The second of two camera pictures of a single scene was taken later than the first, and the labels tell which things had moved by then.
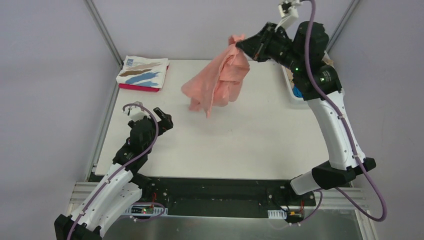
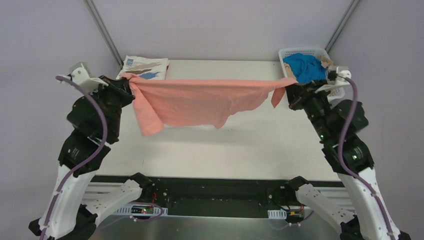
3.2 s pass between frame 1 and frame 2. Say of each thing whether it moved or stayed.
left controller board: stayed
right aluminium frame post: stayed
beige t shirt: stayed
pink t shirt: moved
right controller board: stayed
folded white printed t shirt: stayed
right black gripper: moved
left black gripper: moved
